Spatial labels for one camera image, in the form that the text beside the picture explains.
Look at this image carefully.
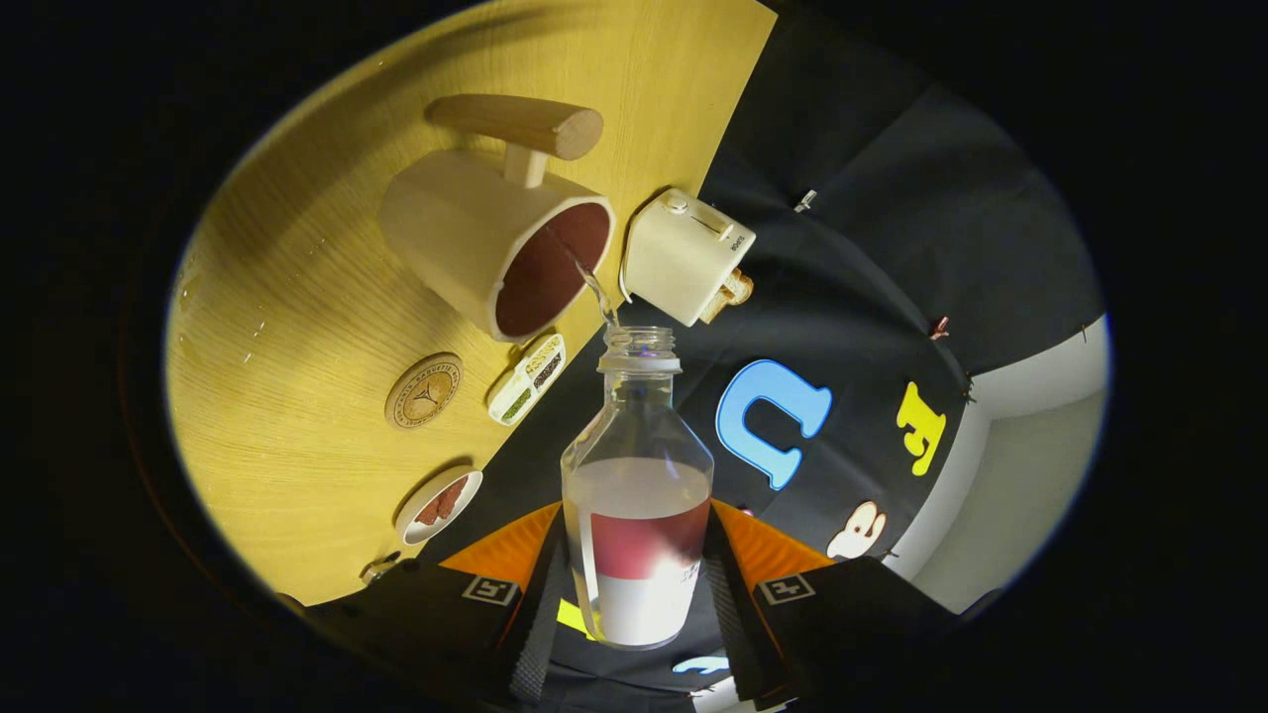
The cream cup with wooden handle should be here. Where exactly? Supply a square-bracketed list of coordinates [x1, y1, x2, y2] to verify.
[376, 94, 616, 344]

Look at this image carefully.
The white divided dish with beans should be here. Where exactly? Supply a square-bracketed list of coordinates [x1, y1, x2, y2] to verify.
[485, 334, 567, 427]

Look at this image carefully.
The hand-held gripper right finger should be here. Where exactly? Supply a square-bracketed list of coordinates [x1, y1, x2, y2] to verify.
[698, 498, 962, 709]

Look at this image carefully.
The white round plate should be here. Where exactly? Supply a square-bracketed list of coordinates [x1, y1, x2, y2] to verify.
[394, 466, 484, 547]

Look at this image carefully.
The wooden table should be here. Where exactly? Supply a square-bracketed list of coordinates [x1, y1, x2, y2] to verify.
[163, 0, 779, 607]

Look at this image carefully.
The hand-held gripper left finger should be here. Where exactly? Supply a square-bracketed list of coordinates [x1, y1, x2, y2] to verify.
[305, 500, 571, 709]

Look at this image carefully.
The cream toaster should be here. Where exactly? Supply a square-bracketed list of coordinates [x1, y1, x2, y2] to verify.
[621, 188, 757, 328]

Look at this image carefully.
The round wooden coaster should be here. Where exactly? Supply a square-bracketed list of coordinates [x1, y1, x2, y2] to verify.
[384, 353, 465, 431]

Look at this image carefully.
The clear juice bottle red label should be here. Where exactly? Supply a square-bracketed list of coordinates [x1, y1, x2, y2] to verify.
[561, 326, 715, 651]

